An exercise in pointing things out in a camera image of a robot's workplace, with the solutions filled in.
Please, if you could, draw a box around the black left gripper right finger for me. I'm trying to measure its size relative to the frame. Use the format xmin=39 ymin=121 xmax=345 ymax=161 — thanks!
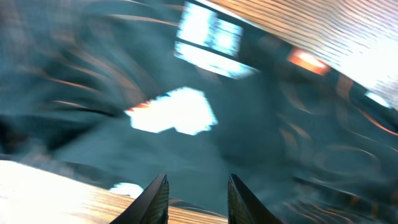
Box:
xmin=228 ymin=174 xmax=282 ymax=224

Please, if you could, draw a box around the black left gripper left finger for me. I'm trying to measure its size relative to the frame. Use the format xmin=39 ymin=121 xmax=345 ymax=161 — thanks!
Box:
xmin=110 ymin=174 xmax=169 ymax=224

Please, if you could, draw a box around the black shirt with orange lines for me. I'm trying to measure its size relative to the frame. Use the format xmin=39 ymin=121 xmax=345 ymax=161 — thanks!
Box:
xmin=1 ymin=1 xmax=397 ymax=223

